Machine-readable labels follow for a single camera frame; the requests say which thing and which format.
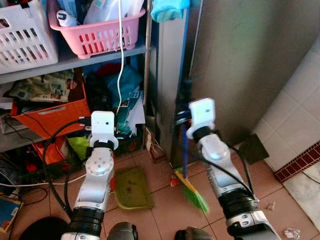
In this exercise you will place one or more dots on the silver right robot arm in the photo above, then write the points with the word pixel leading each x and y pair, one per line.
pixel 215 152

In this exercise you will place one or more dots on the orange plastic basket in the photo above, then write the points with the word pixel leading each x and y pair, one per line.
pixel 55 117

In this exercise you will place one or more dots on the folded printed newspaper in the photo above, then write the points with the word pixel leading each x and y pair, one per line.
pixel 42 87

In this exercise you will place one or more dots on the white plastic basket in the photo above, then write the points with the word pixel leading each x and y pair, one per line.
pixel 25 40

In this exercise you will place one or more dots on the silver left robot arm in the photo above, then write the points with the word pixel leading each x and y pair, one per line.
pixel 98 167

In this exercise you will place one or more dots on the red wrapper litter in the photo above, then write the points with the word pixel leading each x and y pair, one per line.
pixel 174 181

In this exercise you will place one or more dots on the teal plastic bag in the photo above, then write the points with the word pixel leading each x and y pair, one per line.
pixel 127 87

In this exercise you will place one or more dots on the white bottle with dark cap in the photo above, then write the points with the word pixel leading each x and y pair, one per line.
pixel 66 19

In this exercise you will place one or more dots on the white floor sheet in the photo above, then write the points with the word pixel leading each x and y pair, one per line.
pixel 305 192

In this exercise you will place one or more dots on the blue printed box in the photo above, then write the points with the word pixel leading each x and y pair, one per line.
pixel 9 212

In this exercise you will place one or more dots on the dark square plate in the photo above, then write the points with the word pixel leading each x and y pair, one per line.
pixel 255 149

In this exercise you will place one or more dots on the small brown paper scrap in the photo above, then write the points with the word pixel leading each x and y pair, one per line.
pixel 271 205

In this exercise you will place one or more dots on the grey robot right leg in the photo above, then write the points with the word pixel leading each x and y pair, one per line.
pixel 195 235

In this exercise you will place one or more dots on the clear crumpled plastic wrapper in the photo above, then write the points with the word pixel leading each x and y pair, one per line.
pixel 291 233

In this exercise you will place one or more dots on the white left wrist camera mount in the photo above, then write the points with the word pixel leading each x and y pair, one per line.
pixel 104 127

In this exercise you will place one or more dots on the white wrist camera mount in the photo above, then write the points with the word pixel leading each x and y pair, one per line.
pixel 104 127
pixel 202 115

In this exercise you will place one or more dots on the pink plastic basket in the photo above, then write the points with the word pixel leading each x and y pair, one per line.
pixel 100 37

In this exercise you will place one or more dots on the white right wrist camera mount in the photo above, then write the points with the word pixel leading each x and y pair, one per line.
pixel 202 115

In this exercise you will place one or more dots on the grey robot left leg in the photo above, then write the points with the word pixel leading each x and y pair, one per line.
pixel 122 232

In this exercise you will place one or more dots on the grey robot leg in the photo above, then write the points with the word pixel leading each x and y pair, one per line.
pixel 122 232
pixel 195 235

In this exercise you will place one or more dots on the teal cloth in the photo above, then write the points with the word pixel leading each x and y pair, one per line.
pixel 170 10

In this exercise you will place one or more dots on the grey metal shelf rack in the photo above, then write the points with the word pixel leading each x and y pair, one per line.
pixel 75 62

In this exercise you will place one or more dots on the lime green bag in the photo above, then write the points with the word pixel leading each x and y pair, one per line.
pixel 79 147

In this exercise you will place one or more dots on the stainless steel fridge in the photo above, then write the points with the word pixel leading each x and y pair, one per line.
pixel 245 60

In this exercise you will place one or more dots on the clear plastic bags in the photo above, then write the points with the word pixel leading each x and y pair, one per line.
pixel 107 11

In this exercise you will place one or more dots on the orange fabric bag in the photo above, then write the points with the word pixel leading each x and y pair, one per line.
pixel 50 152

